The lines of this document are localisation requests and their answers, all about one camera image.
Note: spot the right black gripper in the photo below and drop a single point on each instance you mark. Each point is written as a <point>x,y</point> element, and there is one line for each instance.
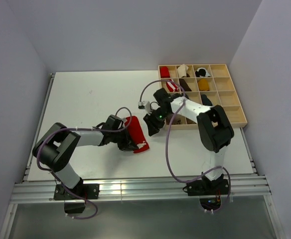
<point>153,126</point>

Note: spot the rolled cream sock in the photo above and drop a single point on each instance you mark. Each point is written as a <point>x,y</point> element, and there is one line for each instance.
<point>182,70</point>

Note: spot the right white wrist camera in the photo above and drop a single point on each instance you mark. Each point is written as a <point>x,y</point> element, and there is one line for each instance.
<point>145,105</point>

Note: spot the rolled black white sock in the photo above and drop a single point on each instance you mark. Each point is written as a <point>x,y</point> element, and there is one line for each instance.
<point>202,72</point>

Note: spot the rolled taupe sock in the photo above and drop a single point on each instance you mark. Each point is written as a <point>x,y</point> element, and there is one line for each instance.
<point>177,121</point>

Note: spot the aluminium frame rail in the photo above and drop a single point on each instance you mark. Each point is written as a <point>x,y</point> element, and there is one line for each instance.
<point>161,188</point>

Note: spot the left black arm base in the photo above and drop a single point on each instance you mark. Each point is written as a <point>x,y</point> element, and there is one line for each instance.
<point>75,200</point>

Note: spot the wooden compartment tray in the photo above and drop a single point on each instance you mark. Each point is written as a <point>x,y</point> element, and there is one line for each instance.
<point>222,90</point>

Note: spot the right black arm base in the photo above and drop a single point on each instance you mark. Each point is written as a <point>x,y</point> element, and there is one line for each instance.
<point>204,187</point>

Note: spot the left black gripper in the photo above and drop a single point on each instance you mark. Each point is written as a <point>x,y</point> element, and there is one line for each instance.
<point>126,145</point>

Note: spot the rolled red white striped sock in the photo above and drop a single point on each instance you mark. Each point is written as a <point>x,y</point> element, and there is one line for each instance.
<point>171,86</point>

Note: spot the red patterned sock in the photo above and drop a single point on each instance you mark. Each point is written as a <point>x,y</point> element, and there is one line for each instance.
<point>135,130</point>

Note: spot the rolled dark teal sock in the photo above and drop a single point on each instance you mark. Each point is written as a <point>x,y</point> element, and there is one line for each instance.
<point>205,100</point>

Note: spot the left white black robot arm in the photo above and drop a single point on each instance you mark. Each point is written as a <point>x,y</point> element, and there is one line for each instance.
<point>56,147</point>

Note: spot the rolled mustard yellow sock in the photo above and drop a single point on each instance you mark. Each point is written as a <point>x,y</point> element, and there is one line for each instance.
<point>203,85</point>

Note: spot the rolled dark brown sock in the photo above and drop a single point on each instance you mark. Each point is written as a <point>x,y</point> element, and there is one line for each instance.
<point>184,85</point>

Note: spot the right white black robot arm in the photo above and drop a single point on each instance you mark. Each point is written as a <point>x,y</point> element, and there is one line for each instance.
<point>214,127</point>

